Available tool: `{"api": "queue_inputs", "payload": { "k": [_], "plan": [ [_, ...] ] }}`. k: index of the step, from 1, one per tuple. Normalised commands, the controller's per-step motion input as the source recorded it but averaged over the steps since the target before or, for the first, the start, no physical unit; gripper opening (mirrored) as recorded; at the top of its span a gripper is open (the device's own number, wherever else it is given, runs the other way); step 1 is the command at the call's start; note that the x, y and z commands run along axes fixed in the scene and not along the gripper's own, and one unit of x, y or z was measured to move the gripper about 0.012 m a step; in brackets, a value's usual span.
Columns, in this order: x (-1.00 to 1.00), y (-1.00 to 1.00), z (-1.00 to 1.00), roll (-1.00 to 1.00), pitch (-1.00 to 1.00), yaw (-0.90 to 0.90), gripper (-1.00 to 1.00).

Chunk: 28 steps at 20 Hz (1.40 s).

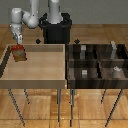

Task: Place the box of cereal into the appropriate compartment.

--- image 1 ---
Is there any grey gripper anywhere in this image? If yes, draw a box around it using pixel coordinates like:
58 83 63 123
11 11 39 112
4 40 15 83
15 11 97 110
12 31 25 46

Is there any red cereal box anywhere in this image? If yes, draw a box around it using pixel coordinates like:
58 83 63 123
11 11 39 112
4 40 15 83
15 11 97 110
10 44 28 63

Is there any dark wooden compartment bin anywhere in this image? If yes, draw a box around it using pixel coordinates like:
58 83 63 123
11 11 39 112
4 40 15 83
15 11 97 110
64 43 128 90

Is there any light wooden bin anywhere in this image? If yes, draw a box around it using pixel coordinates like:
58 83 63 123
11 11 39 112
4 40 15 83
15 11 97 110
0 43 68 90

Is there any grey milk carton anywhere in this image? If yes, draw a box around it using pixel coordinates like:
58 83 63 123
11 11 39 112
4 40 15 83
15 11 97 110
79 44 87 60

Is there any small grey can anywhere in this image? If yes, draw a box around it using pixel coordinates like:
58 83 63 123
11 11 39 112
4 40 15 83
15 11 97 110
81 69 89 79

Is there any grey bottle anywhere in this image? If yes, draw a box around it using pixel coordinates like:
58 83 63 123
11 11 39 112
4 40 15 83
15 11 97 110
110 40 118 60

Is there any small white object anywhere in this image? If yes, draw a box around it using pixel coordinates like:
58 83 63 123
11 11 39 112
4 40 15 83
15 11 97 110
113 65 121 73

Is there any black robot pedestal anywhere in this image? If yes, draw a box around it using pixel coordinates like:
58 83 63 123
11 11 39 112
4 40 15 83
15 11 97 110
38 12 73 45

